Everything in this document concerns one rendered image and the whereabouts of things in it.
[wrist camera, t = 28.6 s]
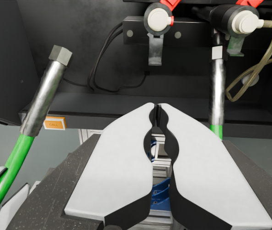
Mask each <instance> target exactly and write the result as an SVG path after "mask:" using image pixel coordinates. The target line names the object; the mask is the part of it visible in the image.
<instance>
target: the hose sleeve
mask: <svg viewBox="0 0 272 230"><path fill-rule="evenodd" d="M66 69H67V68H66V66H64V65H63V64H61V63H59V62H57V61H54V60H51V61H49V63H48V65H47V68H46V70H45V71H44V75H43V76H42V78H41V82H40V84H39V86H38V88H37V90H36V93H35V95H34V97H33V100H32V102H31V104H30V107H29V109H28V111H27V112H26V116H25V118H24V119H23V123H22V125H21V127H20V129H19V131H20V133H21V134H23V135H26V136H30V137H37V136H38V135H39V132H40V130H41V128H42V127H43V123H44V121H45V120H46V116H47V114H48V111H49V109H50V107H51V104H52V102H53V100H54V97H55V95H56V93H57V91H58V88H59V87H60V84H61V81H62V80H63V77H64V74H65V72H66Z"/></svg>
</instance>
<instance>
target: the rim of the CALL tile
mask: <svg viewBox="0 0 272 230"><path fill-rule="evenodd" d="M46 120H52V121H62V125H63V129H57V128H46V126H45V123H43V124H44V127H45V129H52V130H66V128H65V123H64V120H63V119H54V118H46Z"/></svg>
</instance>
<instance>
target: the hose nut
mask: <svg viewBox="0 0 272 230"><path fill-rule="evenodd" d="M73 57H74V55H73V53H72V52H70V51H69V50H68V49H66V48H64V47H60V46H56V45H54V47H53V49H52V51H51V53H50V56H49V59H50V60H54V61H57V62H59V63H61V64H63V65H64V66H66V68H69V67H70V64H71V62H72V60H73Z"/></svg>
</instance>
